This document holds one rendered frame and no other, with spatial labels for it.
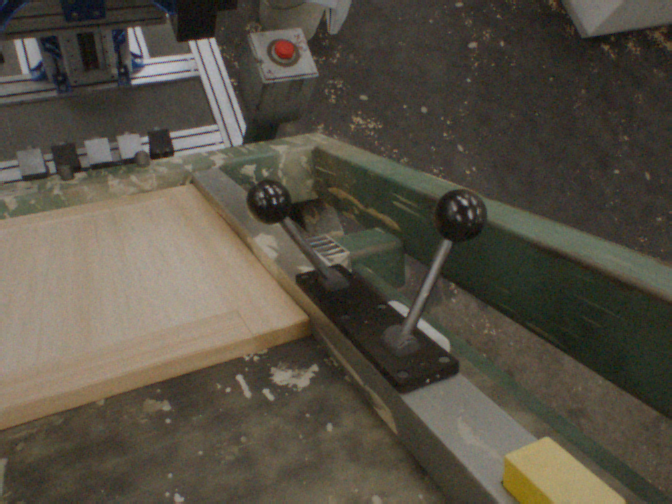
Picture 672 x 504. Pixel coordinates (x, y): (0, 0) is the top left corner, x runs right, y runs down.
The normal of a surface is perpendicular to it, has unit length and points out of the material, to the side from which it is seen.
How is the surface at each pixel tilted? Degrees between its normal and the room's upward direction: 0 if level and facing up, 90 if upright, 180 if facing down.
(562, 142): 0
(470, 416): 51
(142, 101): 0
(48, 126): 0
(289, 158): 39
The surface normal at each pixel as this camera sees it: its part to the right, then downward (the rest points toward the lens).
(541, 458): -0.08, -0.92
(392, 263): 0.41, 0.33
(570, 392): 0.26, -0.33
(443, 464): -0.91, 0.23
